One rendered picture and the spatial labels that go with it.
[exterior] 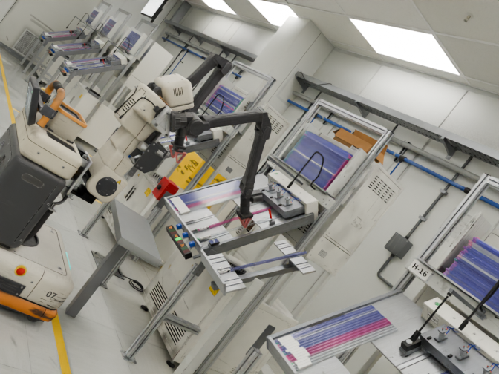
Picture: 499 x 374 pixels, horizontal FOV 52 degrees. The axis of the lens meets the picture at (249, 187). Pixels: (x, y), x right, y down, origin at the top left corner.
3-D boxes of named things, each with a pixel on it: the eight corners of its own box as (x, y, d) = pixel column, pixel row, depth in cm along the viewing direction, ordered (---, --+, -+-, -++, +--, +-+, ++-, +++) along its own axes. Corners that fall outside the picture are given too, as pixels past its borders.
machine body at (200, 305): (165, 368, 298) (230, 286, 296) (135, 300, 355) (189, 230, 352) (240, 395, 336) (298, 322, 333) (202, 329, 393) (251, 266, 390)
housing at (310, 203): (307, 224, 306) (306, 203, 299) (268, 191, 345) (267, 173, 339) (318, 220, 308) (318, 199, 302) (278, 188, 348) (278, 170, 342)
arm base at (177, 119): (165, 108, 245) (172, 114, 236) (181, 107, 249) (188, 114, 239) (164, 125, 249) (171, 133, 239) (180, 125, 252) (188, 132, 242)
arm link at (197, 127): (266, 102, 265) (274, 110, 258) (263, 126, 273) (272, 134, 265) (183, 113, 249) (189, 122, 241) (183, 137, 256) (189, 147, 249)
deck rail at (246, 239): (203, 259, 279) (202, 249, 277) (201, 257, 281) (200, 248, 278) (314, 222, 305) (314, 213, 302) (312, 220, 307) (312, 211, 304)
